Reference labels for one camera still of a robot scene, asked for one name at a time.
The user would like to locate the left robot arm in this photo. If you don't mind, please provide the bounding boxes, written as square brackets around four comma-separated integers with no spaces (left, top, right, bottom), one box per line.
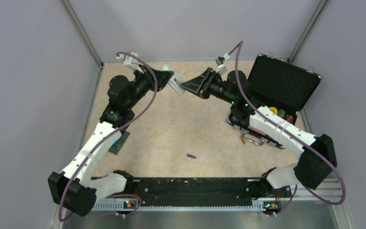
[48,66,176,221]

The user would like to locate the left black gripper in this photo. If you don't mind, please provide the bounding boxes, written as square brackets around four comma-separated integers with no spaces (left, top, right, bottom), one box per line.
[125,63,174,109]

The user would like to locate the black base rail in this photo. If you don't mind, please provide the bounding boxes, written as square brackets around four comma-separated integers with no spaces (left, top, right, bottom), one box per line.
[104,177,291,212]

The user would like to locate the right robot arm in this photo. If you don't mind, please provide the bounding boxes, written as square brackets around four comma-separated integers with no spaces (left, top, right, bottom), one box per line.
[181,68,337,197]

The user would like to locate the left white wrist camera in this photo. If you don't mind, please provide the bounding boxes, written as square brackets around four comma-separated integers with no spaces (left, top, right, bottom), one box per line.
[116,51,144,73]

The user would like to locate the black aluminium case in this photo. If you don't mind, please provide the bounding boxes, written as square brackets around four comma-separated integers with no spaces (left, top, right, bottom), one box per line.
[226,53,323,150]

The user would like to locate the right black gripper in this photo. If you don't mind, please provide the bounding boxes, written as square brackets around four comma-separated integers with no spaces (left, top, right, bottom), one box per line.
[181,67,237,105]

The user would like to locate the orange battery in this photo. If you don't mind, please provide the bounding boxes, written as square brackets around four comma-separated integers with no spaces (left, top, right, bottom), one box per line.
[240,136,246,145]

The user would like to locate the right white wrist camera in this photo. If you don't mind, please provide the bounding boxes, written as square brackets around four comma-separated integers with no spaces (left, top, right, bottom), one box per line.
[215,53,230,76]

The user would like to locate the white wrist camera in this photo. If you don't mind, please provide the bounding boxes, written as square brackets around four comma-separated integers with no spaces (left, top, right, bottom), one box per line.
[116,51,144,73]
[215,53,230,76]

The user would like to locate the yellow round chip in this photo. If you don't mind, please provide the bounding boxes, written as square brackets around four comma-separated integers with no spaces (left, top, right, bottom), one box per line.
[269,107,278,115]

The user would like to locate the white remote control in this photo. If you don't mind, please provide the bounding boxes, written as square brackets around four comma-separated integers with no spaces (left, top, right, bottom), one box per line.
[162,64,185,95]

